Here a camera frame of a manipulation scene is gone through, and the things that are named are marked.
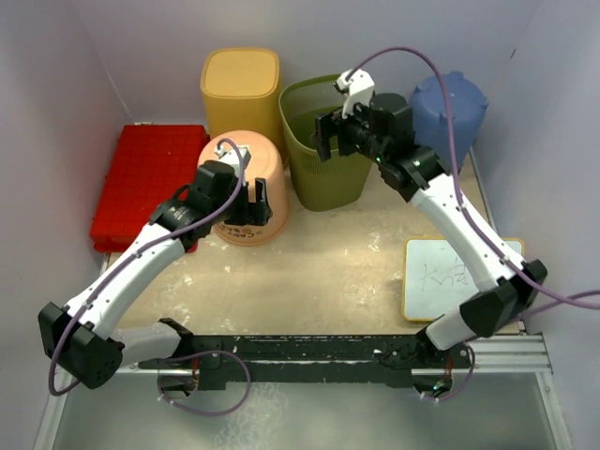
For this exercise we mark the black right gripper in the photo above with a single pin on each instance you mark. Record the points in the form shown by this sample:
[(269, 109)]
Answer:
[(325, 126)]

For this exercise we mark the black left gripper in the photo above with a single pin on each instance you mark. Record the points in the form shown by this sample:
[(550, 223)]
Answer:
[(253, 214)]

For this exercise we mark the olive green ribbed bin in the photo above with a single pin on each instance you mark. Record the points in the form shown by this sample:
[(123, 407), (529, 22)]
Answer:
[(319, 186)]

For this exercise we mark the yellow ribbed waste basket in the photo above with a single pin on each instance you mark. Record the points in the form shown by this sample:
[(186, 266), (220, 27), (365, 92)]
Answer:
[(240, 90)]

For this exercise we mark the red plastic tray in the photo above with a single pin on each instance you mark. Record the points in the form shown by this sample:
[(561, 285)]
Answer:
[(149, 164)]

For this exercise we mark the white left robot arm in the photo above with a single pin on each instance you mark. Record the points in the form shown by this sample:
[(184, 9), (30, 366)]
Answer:
[(81, 336)]

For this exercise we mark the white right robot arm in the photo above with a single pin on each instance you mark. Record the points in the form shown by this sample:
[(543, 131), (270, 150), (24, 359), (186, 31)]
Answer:
[(501, 276)]

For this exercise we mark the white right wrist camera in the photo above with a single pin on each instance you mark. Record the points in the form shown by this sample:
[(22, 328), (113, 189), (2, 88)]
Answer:
[(357, 87)]

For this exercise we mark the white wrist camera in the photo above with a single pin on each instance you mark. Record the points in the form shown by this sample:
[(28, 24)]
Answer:
[(357, 87), (229, 156)]

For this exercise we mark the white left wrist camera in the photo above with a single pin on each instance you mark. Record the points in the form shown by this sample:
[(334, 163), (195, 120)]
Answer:
[(229, 156)]

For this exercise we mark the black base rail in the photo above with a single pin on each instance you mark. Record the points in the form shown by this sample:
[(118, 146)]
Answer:
[(391, 360)]

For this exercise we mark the small whiteboard with orange frame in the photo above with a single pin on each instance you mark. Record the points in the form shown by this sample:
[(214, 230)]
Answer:
[(435, 280)]

